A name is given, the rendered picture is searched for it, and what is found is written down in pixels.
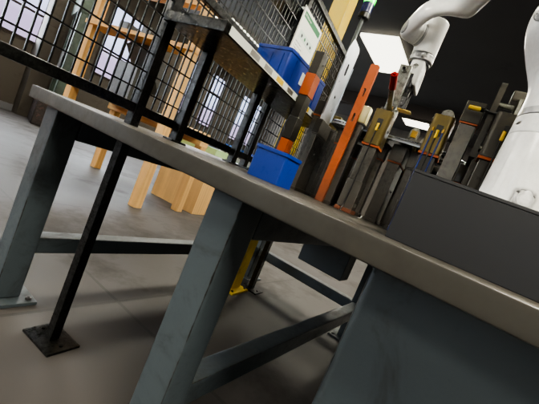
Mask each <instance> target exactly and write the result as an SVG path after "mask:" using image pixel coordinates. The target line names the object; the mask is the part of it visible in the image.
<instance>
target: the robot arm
mask: <svg viewBox="0 0 539 404"><path fill-rule="evenodd" d="M490 1H491V0H430V1H428V2H426V3H424V4H423V5H422V6H421V7H420V8H419V9H418V10H417V11H416V12H415V13H414V14H413V15H412V16H411V17H410V18H409V19H408V20H407V21H406V22H405V23H404V25H403V27H402V29H401V31H400V36H401V38H402V39H403V40H405V41H406V42H409V43H410V44H411V45H413V47H414V49H413V51H412V53H411V55H410V58H409V65H410V66H412V68H413V69H412V71H411V76H410V77H409V79H408V81H407V85H406V87H405V89H404V91H403V94H402V97H401V100H400V101H399V105H398V108H401V109H404V110H406V107H407V105H408V103H409V100H410V98H411V95H412V93H413V94H414V96H417V94H418V91H419V88H420V85H421V83H422V81H423V79H424V75H425V72H426V71H427V70H428V69H429V68H430V67H431V66H432V64H433V62H434V60H435V58H436V55H437V53H438V51H439V48H440V46H441V44H442V42H443V40H444V37H445V35H446V33H447V31H448V28H449V22H448V21H447V20H446V19H444V18H441V17H440V16H453V17H458V18H471V17H472V16H473V15H475V14H476V13H477V12H479V11H480V10H481V9H482V8H483V7H484V6H485V5H486V4H487V3H488V2H490ZM525 66H526V73H527V80H528V94H527V97H526V99H525V102H524V104H523V106H522V107H521V109H520V111H519V113H518V115H517V117H516V119H515V121H514V123H513V125H512V127H511V129H510V131H509V133H508V134H507V136H506V138H505V141H504V142H503V144H502V146H501V148H500V150H499V152H498V154H497V155H496V158H495V159H494V161H493V163H492V166H491V167H490V169H489V171H488V174H487V176H486V177H485V178H484V181H483V183H482V185H481V186H480V189H479V191H482V192H485V193H488V194H490V195H493V196H497V197H499V198H501V199H504V200H508V201H511V202H513V203H515V204H519V205H522V206H525V207H527V208H531V209H533V210H536V211H539V6H538V7H537V8H536V10H535V11H534V13H533V16H532V17H531V19H530V21H529V24H528V27H527V31H526V34H525Z"/></svg>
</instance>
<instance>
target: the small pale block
mask: <svg viewBox="0 0 539 404"><path fill-rule="evenodd" d="M372 112H373V110H372V108H371V107H368V106H365V105H364V107H363V109H362V112H361V114H360V116H359V119H358V121H357V123H356V125H355V129H354V130H353V132H352V135H351V138H350V140H349V142H348V145H347V146H346V150H345V151H344V153H343V156H342V158H341V161H340V163H339V165H338V168H337V170H336V173H335V174H334V178H333V180H332V182H331V184H330V187H329V189H328V191H327V194H326V196H325V199H324V201H323V203H325V204H328V205H330V206H332V205H333V203H332V201H333V199H334V196H335V194H336V192H337V190H338V187H339V185H340V183H341V181H342V178H343V176H344V173H345V171H346V169H347V166H348V164H349V162H350V160H351V157H352V155H353V153H354V150H355V148H356V145H357V143H358V141H359V138H360V136H361V134H362V132H363V129H364V128H365V127H366V125H367V123H368V121H369V118H370V117H371V113H372Z"/></svg>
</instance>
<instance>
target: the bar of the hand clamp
mask: <svg viewBox="0 0 539 404"><path fill-rule="evenodd" d="M412 69H413V68H412V66H409V65H404V64H401V65H400V68H399V71H398V74H399V75H398V80H397V86H396V89H395V96H394V101H393V106H394V107H393V109H392V111H393V112H394V111H395V110H396V109H397V107H398V105H399V101H400V100H401V97H402V94H403V91H404V89H405V87H406V85H407V81H408V79H409V77H410V76H411V71H412Z"/></svg>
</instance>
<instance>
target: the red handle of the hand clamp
mask: <svg viewBox="0 0 539 404"><path fill-rule="evenodd" d="M398 75H399V74H398V73H397V72H396V71H394V72H392V73H391V77H390V83H389V94H388V100H387V110H388V111H392V106H393V101H394V96H395V89H396V86H397V80H398Z"/></svg>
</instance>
